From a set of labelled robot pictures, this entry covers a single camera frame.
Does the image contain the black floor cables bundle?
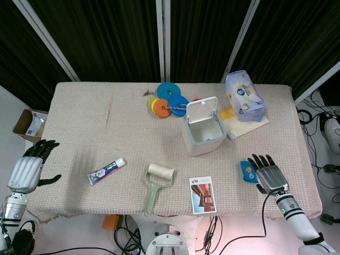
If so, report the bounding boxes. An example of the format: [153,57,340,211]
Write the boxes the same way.
[113,214,146,255]

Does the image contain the orange foam disc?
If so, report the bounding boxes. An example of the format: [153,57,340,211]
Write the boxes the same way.
[153,98,172,118]

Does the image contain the white shoe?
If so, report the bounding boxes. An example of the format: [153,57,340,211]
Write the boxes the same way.
[323,116,340,154]

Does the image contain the white mini trash bin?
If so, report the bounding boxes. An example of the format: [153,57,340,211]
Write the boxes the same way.
[182,96,228,157]

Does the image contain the teal foam disc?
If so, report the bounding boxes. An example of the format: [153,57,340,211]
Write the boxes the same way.
[156,82,182,100]

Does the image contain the yellow foam disc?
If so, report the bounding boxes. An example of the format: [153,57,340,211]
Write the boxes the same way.
[147,97,159,114]

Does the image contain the blue foam disc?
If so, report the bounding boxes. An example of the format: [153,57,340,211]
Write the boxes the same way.
[168,95,189,117]

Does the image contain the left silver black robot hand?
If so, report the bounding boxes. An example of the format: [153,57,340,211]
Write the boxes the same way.
[7,139,62,193]

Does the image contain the grey screen frame post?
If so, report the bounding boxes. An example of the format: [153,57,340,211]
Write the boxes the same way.
[220,0,261,83]
[11,0,81,82]
[293,60,340,105]
[155,0,172,82]

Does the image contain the blue white tissue pack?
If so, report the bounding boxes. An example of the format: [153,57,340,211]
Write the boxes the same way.
[225,70,267,123]

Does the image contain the orange box under table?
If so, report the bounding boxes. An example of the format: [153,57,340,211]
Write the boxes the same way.
[102,214,120,231]

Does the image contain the green handled lint roller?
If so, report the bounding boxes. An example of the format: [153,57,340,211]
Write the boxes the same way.
[144,163,175,217]

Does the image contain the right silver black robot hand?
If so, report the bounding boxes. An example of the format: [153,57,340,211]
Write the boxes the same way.
[247,153,290,195]

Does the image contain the red building photo card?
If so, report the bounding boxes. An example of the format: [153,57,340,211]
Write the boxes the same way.
[189,176,217,215]

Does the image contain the blue snack packet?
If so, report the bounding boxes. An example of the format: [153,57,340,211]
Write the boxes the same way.
[240,159,261,184]

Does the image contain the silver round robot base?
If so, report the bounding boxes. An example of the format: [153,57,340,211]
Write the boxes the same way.
[145,230,189,255]

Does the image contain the black cables beside table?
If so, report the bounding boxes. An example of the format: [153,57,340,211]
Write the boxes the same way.
[296,89,340,224]

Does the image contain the beige woven tablecloth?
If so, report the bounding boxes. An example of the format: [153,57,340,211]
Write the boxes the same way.
[26,81,324,221]

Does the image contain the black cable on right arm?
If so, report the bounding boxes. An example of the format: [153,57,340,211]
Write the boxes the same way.
[212,185,284,255]

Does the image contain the open cardboard box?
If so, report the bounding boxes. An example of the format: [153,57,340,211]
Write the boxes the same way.
[12,108,48,146]

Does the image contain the purple white toothpaste tube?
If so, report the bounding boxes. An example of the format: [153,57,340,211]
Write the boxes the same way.
[88,157,126,186]

